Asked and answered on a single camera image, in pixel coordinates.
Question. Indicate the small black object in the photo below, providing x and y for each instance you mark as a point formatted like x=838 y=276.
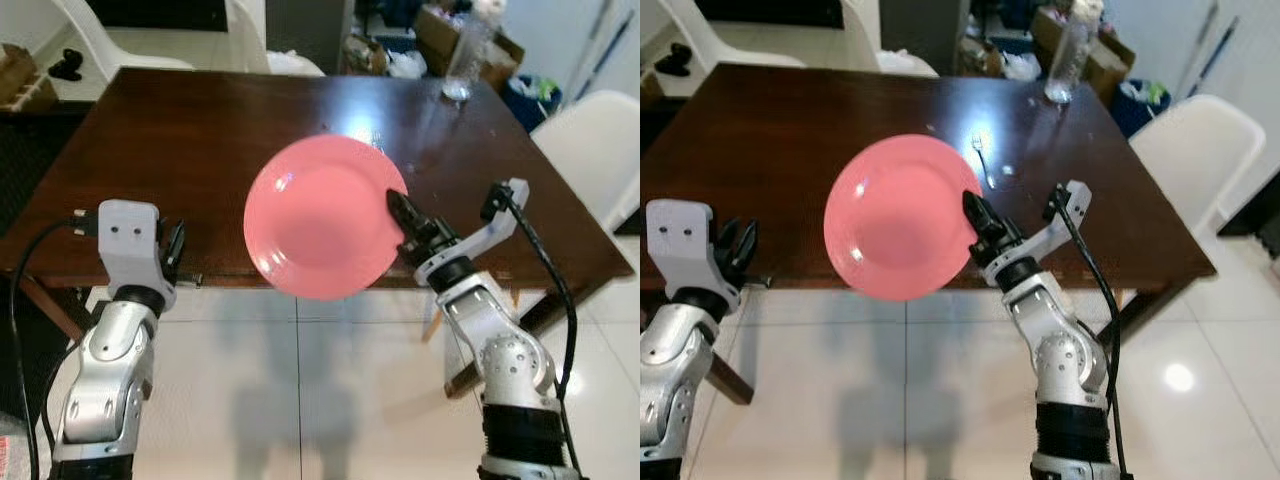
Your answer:
x=66 y=66
x=678 y=62

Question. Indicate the small cardboard box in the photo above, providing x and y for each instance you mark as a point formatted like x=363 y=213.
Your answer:
x=978 y=58
x=365 y=58

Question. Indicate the silver metal fork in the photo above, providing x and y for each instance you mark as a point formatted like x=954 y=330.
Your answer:
x=984 y=162

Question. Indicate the white plastic bag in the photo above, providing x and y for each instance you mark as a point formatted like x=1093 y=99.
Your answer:
x=908 y=65
x=295 y=65

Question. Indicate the white plastic chair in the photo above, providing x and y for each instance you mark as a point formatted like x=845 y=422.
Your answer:
x=865 y=35
x=590 y=150
x=250 y=40
x=110 y=45
x=1195 y=150

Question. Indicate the brown wooden crate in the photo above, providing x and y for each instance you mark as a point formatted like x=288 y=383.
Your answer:
x=650 y=90
x=22 y=80

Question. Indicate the blue waste bin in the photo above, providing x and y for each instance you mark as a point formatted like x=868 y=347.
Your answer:
x=1138 y=108
x=530 y=100

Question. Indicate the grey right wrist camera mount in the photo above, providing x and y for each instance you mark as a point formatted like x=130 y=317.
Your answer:
x=1045 y=238
x=480 y=235

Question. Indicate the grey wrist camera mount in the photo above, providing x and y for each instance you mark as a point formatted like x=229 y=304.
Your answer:
x=1045 y=238
x=130 y=240
x=480 y=235
x=680 y=240

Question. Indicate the large cardboard box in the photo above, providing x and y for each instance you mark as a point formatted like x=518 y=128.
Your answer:
x=1115 y=65
x=435 y=35

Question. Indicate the clear plastic water bottle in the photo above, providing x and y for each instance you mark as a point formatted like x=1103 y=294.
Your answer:
x=1070 y=55
x=468 y=55

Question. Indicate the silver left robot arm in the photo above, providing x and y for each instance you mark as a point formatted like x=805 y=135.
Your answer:
x=105 y=380
x=670 y=380

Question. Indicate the pink round plate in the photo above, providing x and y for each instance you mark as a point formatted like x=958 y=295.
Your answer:
x=895 y=220
x=320 y=220

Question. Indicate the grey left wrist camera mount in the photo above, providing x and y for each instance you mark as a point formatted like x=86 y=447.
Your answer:
x=680 y=240
x=130 y=240

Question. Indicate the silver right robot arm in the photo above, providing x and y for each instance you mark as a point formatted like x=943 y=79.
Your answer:
x=510 y=365
x=1065 y=360

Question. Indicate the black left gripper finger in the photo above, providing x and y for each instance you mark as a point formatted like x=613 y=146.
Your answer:
x=180 y=246
x=722 y=242
x=746 y=248
x=166 y=243

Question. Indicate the black floor mat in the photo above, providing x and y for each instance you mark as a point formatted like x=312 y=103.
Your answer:
x=1255 y=215

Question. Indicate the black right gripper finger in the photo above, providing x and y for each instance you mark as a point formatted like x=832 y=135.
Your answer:
x=410 y=222
x=985 y=222

